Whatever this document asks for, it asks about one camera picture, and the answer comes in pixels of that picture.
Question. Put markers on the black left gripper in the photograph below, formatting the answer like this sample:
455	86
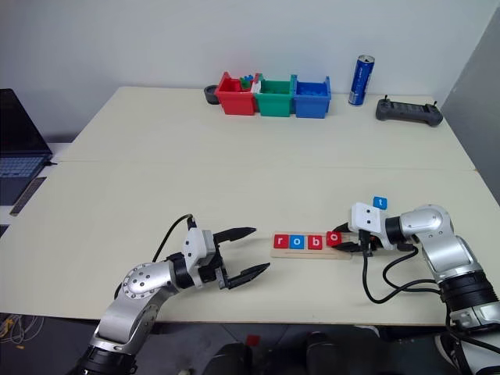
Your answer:
218	275

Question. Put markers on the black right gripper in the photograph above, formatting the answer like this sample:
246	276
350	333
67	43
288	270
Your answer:
376	244

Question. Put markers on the red letter tile o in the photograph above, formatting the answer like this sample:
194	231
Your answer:
334	238

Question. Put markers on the red letter tile b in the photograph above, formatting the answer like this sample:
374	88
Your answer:
315	242

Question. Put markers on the red letter tile r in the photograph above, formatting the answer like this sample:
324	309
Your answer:
281	241

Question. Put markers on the wooden tile holder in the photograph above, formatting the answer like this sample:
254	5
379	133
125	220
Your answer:
304	254

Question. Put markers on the blue letter tile o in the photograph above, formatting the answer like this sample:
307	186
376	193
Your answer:
297	242

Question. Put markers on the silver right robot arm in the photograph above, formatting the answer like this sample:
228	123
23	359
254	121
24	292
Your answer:
449	250

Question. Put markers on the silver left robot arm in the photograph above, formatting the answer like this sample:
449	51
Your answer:
140	281

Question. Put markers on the blue letter tile t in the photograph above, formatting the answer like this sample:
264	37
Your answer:
379	202

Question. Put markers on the small red floor object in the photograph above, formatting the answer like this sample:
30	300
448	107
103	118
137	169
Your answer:
253	340

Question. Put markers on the dark rounded shape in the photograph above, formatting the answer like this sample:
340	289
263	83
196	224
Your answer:
230	359
323	353

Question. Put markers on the blue plastic bin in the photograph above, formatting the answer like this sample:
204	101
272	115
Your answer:
311	104

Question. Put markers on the grey handheld controller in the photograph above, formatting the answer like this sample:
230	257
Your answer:
408	112

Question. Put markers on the green plastic bin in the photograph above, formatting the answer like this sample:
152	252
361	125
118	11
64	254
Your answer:
275	102

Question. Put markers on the red plastic bin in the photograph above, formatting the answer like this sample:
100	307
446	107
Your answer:
236	101

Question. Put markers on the blue drink can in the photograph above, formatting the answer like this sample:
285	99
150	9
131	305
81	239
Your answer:
361	80

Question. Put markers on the black round holder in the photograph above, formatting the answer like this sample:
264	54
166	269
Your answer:
209	95

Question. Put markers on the white toy brick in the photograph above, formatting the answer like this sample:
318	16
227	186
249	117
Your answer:
256	86

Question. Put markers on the green toy brick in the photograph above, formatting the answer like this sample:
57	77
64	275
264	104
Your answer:
245	83

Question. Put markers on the blue toy brick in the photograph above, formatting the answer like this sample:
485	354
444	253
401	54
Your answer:
247	78

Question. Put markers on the black laptop plug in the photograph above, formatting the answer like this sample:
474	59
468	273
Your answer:
51	162

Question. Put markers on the dark laptop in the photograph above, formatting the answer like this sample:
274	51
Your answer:
15	148

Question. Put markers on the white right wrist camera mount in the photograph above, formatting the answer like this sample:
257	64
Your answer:
367	218

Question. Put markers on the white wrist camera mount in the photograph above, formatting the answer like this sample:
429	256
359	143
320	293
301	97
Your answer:
193	246
367	218

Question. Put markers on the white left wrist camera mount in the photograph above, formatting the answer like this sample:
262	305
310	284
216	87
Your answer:
193	246

